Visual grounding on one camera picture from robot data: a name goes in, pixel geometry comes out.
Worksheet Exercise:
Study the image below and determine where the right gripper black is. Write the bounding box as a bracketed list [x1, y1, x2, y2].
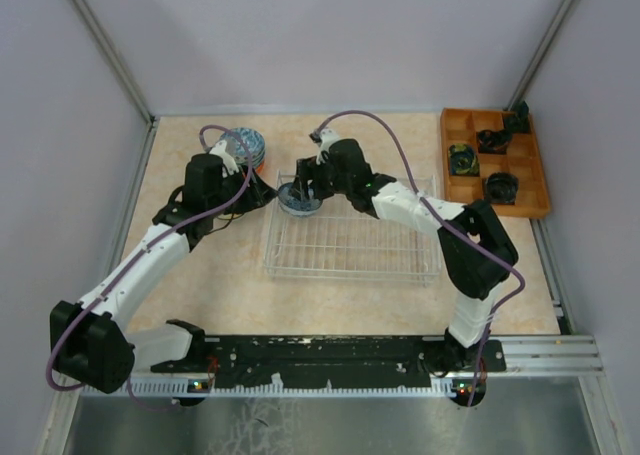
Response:
[288, 155, 352, 205]

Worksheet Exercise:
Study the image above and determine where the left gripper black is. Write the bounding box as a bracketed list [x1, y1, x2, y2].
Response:
[208, 160, 278, 217]

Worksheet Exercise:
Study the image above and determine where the blue white patterned bowl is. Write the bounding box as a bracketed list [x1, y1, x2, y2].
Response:
[277, 182, 323, 218]

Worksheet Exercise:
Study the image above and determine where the white wire dish rack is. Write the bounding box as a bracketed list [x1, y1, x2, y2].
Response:
[264, 195, 442, 286]

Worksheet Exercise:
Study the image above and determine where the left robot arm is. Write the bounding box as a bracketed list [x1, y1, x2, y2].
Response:
[46, 154, 277, 394]

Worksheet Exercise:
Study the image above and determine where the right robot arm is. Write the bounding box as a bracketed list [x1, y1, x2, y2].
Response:
[278, 139, 518, 372]

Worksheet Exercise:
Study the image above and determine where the top blue stacked bowl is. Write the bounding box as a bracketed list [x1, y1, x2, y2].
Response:
[220, 127, 266, 166]

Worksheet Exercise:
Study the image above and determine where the black yellow object in tray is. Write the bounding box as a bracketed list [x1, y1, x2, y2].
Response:
[448, 143, 480, 177]

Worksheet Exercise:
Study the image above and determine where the wooden compartment tray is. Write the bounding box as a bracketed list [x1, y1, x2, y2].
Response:
[440, 108, 551, 219]

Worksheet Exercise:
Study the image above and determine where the black object tray centre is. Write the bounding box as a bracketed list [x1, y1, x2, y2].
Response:
[476, 129, 513, 155]

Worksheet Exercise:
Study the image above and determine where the black round object in tray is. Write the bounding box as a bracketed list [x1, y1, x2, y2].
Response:
[483, 172, 519, 205]

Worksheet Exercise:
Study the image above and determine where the black object tray corner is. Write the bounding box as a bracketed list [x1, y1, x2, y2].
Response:
[503, 100, 531, 134]

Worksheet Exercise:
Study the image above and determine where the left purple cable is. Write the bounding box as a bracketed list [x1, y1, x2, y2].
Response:
[45, 124, 254, 414]

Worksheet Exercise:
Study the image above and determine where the purple cable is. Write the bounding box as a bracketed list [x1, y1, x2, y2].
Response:
[312, 110, 526, 409]
[45, 124, 254, 414]

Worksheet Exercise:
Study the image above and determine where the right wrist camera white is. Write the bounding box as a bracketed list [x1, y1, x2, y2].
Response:
[309, 128, 341, 165]

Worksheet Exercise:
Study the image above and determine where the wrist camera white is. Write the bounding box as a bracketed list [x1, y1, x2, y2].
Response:
[208, 139, 245, 178]
[309, 128, 341, 165]

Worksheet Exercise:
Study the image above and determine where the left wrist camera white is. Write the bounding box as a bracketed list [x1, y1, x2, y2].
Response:
[208, 139, 245, 178]

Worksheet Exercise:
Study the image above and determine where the white cable duct strip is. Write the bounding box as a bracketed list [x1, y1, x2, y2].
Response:
[127, 378, 481, 397]

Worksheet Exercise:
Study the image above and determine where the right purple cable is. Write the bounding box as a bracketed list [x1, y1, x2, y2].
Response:
[312, 110, 526, 409]

